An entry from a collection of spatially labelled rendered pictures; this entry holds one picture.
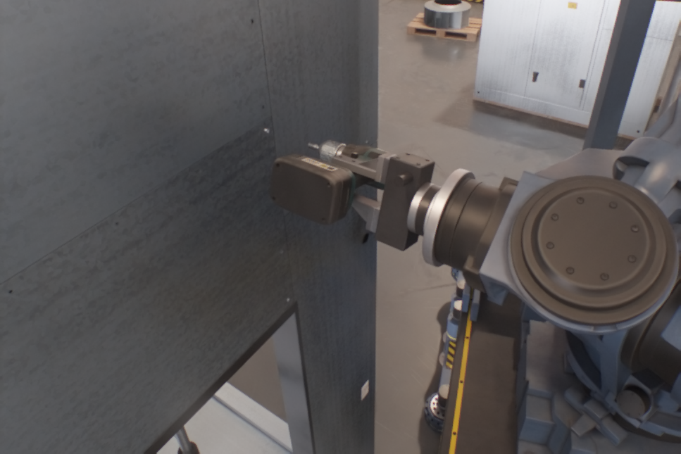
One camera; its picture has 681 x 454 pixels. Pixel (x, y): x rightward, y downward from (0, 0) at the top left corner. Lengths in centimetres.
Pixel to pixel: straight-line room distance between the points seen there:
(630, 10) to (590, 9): 483
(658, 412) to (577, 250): 71
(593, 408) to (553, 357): 22
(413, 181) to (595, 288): 28
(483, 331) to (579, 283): 107
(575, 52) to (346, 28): 540
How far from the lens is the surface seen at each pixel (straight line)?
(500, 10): 659
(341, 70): 119
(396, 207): 74
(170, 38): 83
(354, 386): 202
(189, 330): 109
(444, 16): 936
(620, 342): 97
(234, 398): 327
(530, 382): 137
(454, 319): 342
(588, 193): 62
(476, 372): 155
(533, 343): 144
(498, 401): 151
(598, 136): 160
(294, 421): 188
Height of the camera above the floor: 312
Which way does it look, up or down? 35 degrees down
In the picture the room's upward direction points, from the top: 2 degrees counter-clockwise
